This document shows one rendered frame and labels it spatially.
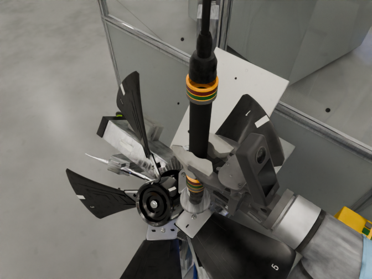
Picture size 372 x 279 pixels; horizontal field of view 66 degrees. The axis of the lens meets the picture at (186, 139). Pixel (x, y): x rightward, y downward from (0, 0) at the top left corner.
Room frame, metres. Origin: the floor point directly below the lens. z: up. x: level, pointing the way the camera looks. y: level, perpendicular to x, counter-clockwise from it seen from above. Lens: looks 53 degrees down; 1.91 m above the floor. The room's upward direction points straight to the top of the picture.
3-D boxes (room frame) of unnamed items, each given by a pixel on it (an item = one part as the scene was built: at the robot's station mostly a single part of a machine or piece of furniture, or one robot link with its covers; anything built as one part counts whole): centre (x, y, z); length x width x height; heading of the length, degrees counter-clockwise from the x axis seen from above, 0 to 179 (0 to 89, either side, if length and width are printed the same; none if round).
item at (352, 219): (0.29, -0.49, 1.02); 0.16 x 0.10 x 0.11; 140
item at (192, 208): (0.30, -0.02, 1.34); 0.09 x 0.07 x 0.10; 175
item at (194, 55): (0.29, -0.02, 1.50); 0.04 x 0.04 x 0.46
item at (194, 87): (0.29, -0.02, 1.64); 0.04 x 0.04 x 0.03
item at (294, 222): (0.17, -0.17, 1.48); 0.08 x 0.05 x 0.08; 140
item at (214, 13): (0.92, -0.07, 1.38); 0.10 x 0.07 x 0.08; 175
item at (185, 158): (0.27, -0.01, 1.48); 0.09 x 0.03 x 0.06; 60
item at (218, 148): (0.31, -0.04, 1.48); 0.09 x 0.03 x 0.06; 40
